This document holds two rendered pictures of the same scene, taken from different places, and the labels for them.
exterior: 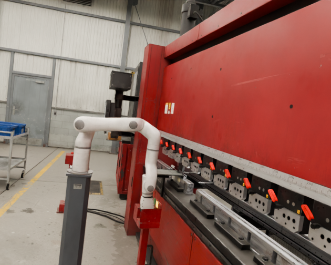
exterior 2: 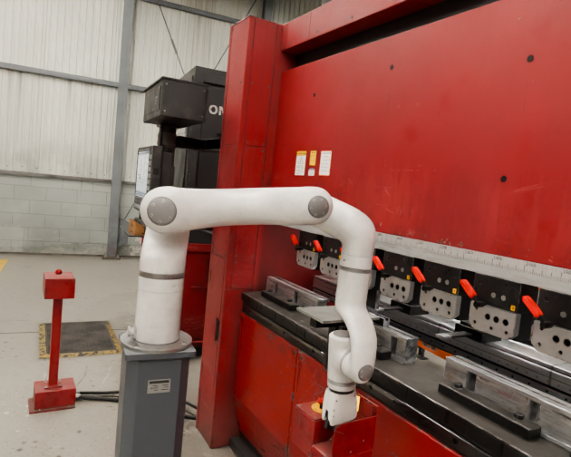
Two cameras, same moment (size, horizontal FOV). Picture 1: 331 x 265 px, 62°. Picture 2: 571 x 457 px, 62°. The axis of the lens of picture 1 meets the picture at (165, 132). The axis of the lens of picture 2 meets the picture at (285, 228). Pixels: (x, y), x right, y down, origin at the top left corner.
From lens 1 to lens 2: 0.95 m
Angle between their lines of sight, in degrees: 13
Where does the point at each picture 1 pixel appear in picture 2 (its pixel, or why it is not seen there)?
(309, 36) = not seen: outside the picture
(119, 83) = (179, 108)
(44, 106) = not seen: outside the picture
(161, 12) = not seen: outside the picture
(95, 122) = (206, 203)
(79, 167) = (160, 331)
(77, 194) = (159, 408)
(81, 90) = (36, 132)
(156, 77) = (265, 94)
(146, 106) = (246, 161)
